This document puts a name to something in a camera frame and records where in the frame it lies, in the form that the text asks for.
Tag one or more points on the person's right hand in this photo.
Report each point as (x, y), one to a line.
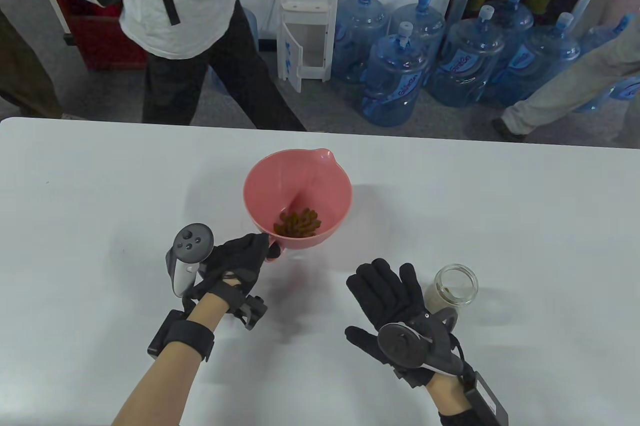
(385, 291)

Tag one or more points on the person's left hand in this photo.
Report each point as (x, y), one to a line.
(235, 258)

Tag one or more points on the pile of raisins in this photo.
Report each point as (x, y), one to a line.
(297, 223)

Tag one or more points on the glass storage jar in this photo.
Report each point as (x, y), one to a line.
(457, 286)

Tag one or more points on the pink salad bowl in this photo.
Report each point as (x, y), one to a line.
(300, 181)

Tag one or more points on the person's right forearm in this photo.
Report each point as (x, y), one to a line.
(447, 391)

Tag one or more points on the person's left forearm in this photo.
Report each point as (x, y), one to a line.
(165, 381)

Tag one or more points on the white grey hand controller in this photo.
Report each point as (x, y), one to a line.
(190, 246)

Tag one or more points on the dark grey hand controller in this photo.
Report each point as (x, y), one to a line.
(400, 346)

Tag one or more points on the black left wristband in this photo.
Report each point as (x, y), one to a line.
(185, 338)

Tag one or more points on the black right wrist box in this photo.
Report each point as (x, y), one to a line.
(487, 396)

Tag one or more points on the row of blue water bottles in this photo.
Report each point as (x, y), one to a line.
(395, 76)

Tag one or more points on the red fire extinguisher cabinet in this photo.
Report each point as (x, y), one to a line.
(100, 46)

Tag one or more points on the white water dispenser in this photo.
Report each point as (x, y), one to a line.
(305, 11)

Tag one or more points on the person's leg grey trousers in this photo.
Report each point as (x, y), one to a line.
(560, 91)

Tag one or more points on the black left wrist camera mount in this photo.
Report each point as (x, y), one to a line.
(250, 311)

